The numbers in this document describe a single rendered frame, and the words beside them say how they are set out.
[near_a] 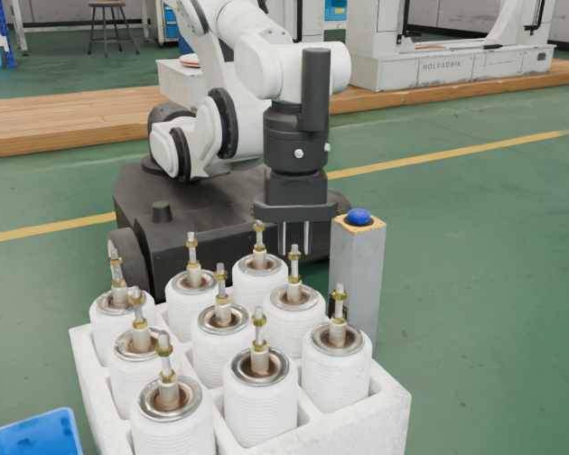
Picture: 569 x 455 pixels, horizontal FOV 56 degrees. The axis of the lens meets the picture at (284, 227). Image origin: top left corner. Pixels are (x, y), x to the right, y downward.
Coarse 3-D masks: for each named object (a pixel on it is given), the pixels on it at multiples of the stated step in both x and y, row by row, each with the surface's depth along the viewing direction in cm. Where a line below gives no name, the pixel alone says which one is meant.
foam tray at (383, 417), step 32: (160, 320) 89; (96, 352) 88; (96, 384) 75; (384, 384) 75; (96, 416) 70; (224, 416) 75; (320, 416) 70; (352, 416) 70; (384, 416) 72; (128, 448) 65; (224, 448) 65; (256, 448) 65; (288, 448) 65; (320, 448) 68; (352, 448) 71; (384, 448) 75
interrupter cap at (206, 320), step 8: (232, 304) 80; (208, 312) 78; (232, 312) 79; (240, 312) 78; (200, 320) 77; (208, 320) 77; (232, 320) 77; (240, 320) 77; (248, 320) 77; (200, 328) 75; (208, 328) 75; (216, 328) 75; (224, 328) 75; (232, 328) 75; (240, 328) 75
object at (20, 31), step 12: (12, 0) 493; (144, 0) 603; (156, 0) 551; (12, 12) 546; (144, 12) 607; (156, 12) 556; (108, 24) 599; (120, 24) 601; (132, 24) 607; (144, 24) 612; (24, 36) 509; (144, 36) 620; (24, 48) 513
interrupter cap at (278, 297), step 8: (280, 288) 85; (304, 288) 85; (312, 288) 84; (272, 296) 82; (280, 296) 83; (304, 296) 83; (312, 296) 83; (280, 304) 80; (288, 304) 80; (296, 304) 81; (304, 304) 80; (312, 304) 80
